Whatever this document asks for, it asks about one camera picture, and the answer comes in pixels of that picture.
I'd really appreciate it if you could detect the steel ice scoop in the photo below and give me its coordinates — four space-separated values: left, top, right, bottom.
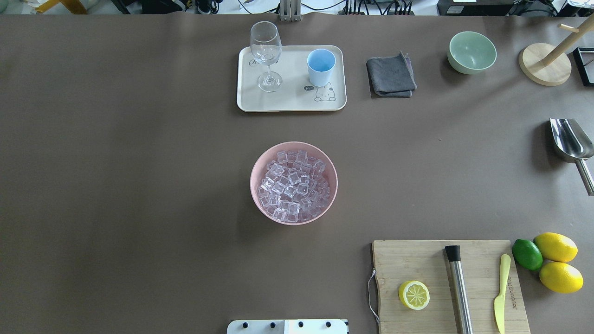
549 118 594 196

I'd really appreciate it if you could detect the clear ice cubes pile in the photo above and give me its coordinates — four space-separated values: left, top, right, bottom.
258 149 330 222

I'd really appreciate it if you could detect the light blue cup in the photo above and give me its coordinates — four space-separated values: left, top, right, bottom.
306 48 336 87

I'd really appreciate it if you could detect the wooden cup tree stand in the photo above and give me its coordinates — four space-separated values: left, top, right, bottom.
518 16 594 86

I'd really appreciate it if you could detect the pink bowl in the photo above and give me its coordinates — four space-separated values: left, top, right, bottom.
250 141 338 226

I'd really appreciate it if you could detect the cream rabbit tray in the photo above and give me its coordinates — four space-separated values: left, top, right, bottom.
236 45 347 112

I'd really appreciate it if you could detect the clear wine glass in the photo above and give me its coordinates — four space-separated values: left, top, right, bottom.
250 21 282 92

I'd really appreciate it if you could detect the grey folded cloth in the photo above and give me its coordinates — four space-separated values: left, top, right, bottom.
366 51 417 98

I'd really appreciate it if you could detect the bamboo cutting board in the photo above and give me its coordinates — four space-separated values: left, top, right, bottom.
372 240 512 334

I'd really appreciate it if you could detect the lemon half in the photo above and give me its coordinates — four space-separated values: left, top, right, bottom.
398 280 430 310

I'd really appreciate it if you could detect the steel muddler black tip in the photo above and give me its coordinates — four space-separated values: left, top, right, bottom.
444 245 474 334

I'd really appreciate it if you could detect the mint green bowl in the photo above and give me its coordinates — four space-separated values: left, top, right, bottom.
447 31 497 75

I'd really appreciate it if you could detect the yellow plastic knife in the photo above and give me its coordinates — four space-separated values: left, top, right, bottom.
493 254 511 334

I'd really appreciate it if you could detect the green lime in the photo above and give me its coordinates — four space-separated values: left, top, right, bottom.
512 239 543 271

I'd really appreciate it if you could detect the upper whole lemon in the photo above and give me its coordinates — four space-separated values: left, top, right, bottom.
533 232 578 263

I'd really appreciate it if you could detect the whole lemon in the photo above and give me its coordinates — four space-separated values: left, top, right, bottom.
533 232 578 263
539 262 584 294

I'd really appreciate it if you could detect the lower whole lemon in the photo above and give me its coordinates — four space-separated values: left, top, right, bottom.
539 262 584 294

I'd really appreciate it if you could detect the black glass rack tray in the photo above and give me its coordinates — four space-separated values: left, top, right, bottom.
572 47 594 87

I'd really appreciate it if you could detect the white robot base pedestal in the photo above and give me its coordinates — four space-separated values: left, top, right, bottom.
226 318 349 334

